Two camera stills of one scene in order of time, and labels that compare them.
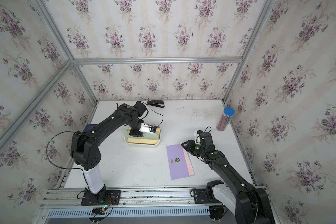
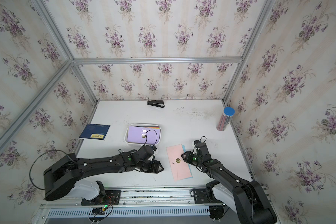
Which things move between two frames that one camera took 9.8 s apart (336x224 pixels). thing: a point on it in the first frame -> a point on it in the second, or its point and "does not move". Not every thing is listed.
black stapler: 156,103 does not move
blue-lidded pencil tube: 225,118 does not move
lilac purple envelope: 178,165 -> 143,135
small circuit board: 101,211 does not move
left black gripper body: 135,127 -> 149,167
